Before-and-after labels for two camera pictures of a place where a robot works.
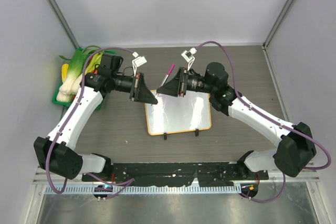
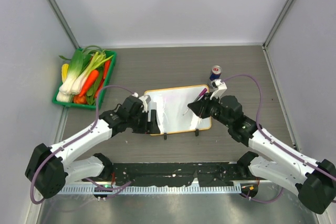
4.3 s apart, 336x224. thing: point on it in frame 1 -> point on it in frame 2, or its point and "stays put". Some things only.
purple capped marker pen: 171,69 -> 205,91
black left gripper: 140,92 -> 144,128
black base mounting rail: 178,174 stays put
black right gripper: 177,86 -> 200,107
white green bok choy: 71,86 stays put
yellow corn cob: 64,71 stays put
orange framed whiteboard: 172,114 stays put
